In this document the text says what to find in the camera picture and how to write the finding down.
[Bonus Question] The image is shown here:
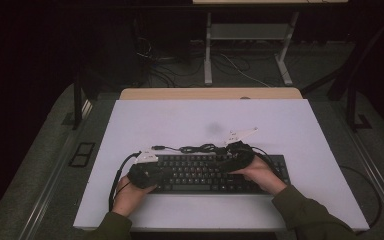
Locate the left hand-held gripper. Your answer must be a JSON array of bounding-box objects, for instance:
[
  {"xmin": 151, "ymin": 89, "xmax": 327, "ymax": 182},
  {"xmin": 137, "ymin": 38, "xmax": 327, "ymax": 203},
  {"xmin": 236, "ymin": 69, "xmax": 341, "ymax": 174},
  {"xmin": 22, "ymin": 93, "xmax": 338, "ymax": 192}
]
[{"xmin": 127, "ymin": 148, "xmax": 165, "ymax": 190}]

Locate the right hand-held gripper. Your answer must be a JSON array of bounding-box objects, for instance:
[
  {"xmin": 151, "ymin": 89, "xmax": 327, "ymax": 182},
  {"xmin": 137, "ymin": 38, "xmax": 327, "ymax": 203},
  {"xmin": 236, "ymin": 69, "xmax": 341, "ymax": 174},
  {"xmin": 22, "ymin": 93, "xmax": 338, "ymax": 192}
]
[{"xmin": 217, "ymin": 126, "xmax": 259, "ymax": 174}]

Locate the black computer keyboard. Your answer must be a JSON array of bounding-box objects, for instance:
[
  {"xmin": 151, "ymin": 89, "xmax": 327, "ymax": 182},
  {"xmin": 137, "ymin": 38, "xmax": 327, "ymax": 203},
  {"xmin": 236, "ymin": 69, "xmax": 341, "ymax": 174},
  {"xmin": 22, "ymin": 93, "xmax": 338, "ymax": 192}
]
[{"xmin": 151, "ymin": 153, "xmax": 291, "ymax": 195}]

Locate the person's right hand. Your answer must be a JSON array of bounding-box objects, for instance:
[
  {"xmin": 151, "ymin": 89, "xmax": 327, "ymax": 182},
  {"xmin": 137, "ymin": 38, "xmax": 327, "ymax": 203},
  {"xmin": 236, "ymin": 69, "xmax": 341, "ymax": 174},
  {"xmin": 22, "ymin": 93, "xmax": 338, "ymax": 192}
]
[{"xmin": 231, "ymin": 155, "xmax": 288, "ymax": 196}]

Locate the person's left hand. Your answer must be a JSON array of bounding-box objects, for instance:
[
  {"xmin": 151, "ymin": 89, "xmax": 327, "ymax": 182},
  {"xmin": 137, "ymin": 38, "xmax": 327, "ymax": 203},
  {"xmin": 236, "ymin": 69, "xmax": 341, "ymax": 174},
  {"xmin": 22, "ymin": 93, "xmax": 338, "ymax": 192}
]
[{"xmin": 112, "ymin": 175, "xmax": 157, "ymax": 218}]

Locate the white board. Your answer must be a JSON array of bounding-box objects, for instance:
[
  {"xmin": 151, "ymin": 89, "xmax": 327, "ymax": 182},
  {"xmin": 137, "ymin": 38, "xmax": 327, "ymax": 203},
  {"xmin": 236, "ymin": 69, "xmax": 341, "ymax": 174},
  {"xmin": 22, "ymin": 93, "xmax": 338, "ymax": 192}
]
[{"xmin": 73, "ymin": 98, "xmax": 370, "ymax": 232}]

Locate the wooden table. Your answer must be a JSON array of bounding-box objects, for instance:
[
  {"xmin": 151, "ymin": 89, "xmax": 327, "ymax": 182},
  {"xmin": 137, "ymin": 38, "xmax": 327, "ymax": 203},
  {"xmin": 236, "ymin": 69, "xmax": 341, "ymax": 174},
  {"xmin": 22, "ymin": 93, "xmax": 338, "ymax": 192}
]
[{"xmin": 119, "ymin": 87, "xmax": 304, "ymax": 101}]

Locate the black metal stand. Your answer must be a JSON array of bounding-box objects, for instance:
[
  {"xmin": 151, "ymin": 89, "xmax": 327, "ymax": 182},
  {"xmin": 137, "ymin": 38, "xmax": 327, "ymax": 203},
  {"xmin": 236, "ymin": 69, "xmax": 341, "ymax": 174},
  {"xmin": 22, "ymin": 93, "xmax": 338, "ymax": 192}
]
[
  {"xmin": 73, "ymin": 79, "xmax": 84, "ymax": 131},
  {"xmin": 346, "ymin": 83, "xmax": 374, "ymax": 133}
]

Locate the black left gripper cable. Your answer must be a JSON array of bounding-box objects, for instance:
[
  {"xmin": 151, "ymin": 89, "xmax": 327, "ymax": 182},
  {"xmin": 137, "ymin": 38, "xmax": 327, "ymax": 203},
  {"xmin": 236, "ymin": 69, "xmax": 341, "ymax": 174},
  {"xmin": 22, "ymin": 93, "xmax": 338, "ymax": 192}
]
[{"xmin": 108, "ymin": 151, "xmax": 142, "ymax": 213}]

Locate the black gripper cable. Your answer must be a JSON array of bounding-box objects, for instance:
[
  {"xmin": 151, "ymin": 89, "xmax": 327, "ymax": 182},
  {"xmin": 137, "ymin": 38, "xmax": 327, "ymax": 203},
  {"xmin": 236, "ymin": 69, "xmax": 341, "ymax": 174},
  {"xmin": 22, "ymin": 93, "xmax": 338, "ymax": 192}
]
[
  {"xmin": 250, "ymin": 145, "xmax": 383, "ymax": 236},
  {"xmin": 108, "ymin": 151, "xmax": 142, "ymax": 213}
]

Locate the black keyboard cable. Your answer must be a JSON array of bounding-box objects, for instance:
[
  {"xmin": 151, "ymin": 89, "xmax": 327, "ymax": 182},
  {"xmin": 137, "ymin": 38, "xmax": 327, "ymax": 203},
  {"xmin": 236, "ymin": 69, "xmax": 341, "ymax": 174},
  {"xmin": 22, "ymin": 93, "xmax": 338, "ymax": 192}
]
[{"xmin": 151, "ymin": 143, "xmax": 229, "ymax": 155}]

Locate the black floor outlet frame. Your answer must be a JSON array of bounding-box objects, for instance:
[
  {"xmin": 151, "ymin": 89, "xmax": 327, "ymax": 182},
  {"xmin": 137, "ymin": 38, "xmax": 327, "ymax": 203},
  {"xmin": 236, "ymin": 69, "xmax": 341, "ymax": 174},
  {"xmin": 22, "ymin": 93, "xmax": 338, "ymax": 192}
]
[{"xmin": 68, "ymin": 142, "xmax": 96, "ymax": 168}]

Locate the white floor cable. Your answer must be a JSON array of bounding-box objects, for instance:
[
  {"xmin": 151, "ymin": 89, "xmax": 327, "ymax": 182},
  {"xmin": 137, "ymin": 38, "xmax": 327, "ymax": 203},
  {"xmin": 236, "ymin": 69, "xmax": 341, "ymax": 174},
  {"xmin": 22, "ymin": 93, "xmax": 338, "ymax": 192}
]
[{"xmin": 219, "ymin": 53, "xmax": 271, "ymax": 88}]

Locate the aluminium rail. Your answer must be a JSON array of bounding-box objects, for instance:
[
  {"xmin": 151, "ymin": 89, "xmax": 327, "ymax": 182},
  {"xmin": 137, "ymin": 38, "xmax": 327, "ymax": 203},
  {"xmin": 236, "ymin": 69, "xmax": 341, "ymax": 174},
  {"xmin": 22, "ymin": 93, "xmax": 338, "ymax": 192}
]
[
  {"xmin": 334, "ymin": 99, "xmax": 384, "ymax": 228},
  {"xmin": 19, "ymin": 99, "xmax": 94, "ymax": 240}
]

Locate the tangle of black floor cables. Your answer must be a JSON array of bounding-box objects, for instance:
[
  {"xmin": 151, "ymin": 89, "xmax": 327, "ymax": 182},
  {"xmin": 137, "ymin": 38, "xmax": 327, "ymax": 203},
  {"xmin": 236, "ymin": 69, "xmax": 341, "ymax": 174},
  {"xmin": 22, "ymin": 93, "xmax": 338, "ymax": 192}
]
[{"xmin": 136, "ymin": 36, "xmax": 251, "ymax": 88}]

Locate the grey metal frame desk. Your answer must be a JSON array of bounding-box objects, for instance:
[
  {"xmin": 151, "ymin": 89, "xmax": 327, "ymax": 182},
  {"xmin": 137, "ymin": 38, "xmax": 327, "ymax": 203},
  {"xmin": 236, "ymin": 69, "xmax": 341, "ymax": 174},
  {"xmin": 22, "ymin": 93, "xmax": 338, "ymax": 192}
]
[{"xmin": 192, "ymin": 0, "xmax": 349, "ymax": 87}]

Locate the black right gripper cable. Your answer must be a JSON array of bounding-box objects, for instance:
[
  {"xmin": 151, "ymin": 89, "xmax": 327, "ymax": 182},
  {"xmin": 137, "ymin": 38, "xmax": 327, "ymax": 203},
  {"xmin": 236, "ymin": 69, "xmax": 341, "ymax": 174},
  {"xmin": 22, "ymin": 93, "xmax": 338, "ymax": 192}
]
[{"xmin": 250, "ymin": 145, "xmax": 383, "ymax": 236}]

